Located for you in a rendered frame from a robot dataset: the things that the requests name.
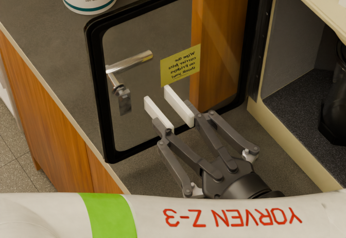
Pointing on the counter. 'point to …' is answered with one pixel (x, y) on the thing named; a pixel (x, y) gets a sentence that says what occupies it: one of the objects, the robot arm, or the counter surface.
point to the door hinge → (261, 36)
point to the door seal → (147, 12)
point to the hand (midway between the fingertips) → (168, 111)
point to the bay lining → (296, 43)
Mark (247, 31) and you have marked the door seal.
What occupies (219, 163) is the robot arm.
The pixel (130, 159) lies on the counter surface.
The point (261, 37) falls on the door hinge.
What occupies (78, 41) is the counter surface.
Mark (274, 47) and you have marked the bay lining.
